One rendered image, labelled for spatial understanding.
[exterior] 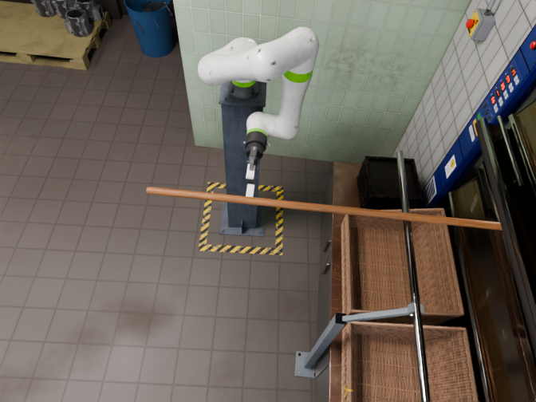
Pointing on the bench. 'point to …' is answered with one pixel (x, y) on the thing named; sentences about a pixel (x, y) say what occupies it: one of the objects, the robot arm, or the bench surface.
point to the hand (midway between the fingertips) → (250, 186)
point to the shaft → (324, 208)
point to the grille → (430, 191)
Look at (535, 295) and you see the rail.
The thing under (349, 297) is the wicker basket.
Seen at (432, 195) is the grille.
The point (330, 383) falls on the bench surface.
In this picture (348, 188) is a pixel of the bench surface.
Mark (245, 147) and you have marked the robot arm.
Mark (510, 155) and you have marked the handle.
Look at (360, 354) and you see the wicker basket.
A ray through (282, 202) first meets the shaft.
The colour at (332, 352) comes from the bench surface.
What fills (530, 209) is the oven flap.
